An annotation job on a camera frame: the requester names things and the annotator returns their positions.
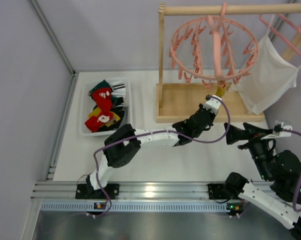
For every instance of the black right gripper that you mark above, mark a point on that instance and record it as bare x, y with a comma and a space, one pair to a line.
247, 139

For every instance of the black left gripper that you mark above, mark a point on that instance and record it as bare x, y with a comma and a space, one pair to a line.
206, 113

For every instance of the yellow bear pattern sock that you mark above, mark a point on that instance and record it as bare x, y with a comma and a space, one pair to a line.
220, 91

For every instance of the red sock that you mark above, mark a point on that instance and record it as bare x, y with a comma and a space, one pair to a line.
103, 97
98, 123

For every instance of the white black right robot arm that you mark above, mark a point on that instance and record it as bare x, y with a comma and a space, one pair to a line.
282, 170

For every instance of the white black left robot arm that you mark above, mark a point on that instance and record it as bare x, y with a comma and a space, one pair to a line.
121, 147

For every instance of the pink round clip hanger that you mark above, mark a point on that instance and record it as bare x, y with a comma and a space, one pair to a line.
212, 18

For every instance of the pink clothes hanger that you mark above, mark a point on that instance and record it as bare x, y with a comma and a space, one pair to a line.
284, 31

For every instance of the wooden clothes rack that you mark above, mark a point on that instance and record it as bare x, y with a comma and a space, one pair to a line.
176, 101

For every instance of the black sock in basket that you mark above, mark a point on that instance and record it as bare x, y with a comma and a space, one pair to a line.
120, 116

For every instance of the white black striped sock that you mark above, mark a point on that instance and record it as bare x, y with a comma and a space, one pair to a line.
119, 88

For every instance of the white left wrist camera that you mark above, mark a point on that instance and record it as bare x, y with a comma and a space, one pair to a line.
212, 104

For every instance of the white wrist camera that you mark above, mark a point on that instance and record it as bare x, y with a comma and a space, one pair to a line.
281, 129
212, 104

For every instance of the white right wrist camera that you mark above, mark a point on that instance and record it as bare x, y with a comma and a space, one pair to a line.
281, 129

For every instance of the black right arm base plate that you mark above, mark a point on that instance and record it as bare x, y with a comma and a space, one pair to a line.
216, 191

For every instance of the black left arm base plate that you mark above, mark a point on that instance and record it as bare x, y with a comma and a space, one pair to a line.
85, 192

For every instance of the aluminium mounting rail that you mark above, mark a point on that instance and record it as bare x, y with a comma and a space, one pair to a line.
190, 191

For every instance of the white slotted cable duct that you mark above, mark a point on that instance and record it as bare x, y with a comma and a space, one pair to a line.
124, 206

